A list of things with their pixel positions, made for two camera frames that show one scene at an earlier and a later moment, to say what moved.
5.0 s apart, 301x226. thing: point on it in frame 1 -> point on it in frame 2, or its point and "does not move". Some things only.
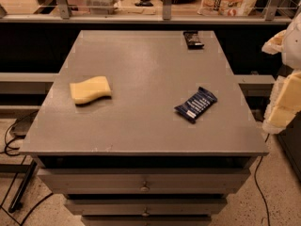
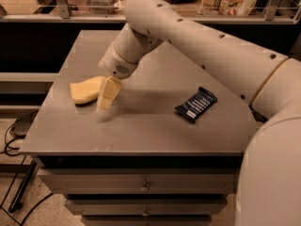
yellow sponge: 89,89 does not move
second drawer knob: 145,214 does not move
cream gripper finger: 285,103 -> 108,92
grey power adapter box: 22,124 does not move
